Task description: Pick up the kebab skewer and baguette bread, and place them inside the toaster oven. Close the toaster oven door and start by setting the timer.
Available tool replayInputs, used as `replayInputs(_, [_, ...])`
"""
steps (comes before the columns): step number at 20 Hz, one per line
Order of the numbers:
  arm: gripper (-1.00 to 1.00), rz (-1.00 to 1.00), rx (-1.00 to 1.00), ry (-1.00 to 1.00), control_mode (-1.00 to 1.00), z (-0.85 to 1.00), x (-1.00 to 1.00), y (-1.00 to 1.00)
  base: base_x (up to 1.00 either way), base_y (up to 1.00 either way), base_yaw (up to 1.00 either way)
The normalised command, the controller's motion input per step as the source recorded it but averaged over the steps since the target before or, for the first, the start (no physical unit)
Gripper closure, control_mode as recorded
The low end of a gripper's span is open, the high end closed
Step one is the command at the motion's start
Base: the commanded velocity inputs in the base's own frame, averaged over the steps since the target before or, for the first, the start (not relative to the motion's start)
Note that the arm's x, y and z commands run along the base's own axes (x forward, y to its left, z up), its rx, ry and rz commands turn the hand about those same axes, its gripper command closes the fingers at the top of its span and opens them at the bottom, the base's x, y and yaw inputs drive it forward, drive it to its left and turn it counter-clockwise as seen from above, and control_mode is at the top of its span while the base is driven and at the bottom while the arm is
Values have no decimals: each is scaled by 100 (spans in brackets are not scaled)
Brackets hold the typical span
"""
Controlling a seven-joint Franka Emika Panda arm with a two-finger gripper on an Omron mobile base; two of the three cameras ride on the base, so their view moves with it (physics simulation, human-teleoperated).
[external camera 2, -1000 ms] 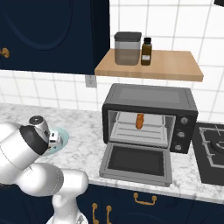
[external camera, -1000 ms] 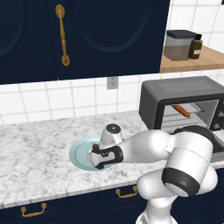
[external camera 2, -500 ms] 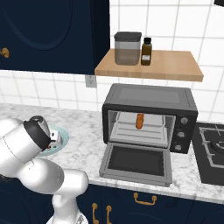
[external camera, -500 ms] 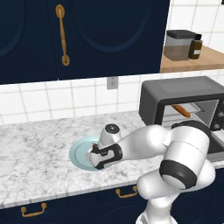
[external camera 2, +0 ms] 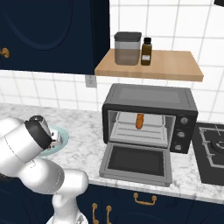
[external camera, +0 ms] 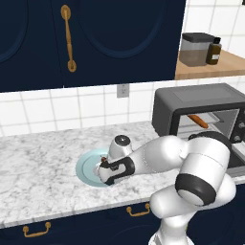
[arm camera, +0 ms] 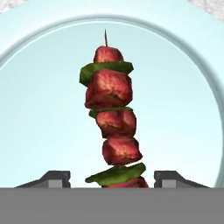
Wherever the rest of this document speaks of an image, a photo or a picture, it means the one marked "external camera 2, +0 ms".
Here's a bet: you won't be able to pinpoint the black toaster oven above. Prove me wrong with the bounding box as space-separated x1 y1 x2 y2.
101 83 200 155

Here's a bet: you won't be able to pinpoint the dark blue base cupboards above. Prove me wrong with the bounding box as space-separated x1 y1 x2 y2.
0 171 224 224

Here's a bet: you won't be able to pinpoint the orange baguette bread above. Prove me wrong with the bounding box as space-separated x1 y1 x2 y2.
135 113 145 130

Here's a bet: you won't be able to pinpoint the dark blue wall cupboard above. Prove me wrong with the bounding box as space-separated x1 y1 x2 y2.
0 0 111 76

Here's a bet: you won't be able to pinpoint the brown bottle with label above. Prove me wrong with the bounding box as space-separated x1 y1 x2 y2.
140 37 153 67

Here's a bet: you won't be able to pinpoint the wooden wall shelf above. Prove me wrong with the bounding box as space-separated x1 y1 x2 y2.
94 48 205 83

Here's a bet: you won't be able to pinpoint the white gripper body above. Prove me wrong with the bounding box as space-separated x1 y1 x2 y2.
51 131 64 150

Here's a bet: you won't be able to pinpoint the grey wall outlet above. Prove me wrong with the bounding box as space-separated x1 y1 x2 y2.
85 74 98 89

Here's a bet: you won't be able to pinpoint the dark blue cupboard door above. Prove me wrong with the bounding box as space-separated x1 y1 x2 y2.
0 0 96 74

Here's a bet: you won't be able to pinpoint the brass cupboard knob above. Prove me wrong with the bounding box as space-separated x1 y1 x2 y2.
0 47 11 59

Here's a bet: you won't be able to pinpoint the brass cupboard door handle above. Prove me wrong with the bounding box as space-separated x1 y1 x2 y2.
105 205 113 224
91 202 100 224

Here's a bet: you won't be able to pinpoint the black gas hob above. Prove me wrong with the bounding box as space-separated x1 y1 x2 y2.
190 122 224 187

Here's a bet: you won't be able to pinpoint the brass drawer handle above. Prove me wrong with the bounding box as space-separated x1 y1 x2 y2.
133 192 158 207

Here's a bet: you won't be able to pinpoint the toaster oven glass door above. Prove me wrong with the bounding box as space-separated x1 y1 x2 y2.
98 142 173 188

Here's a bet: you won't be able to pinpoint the grey toaster oven rack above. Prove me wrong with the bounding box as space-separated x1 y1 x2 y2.
110 111 173 149

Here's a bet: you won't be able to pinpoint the light teal plate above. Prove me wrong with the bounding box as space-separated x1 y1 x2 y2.
37 125 71 158

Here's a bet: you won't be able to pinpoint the grey lidded storage jar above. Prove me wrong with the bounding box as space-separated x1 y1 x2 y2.
113 31 143 67

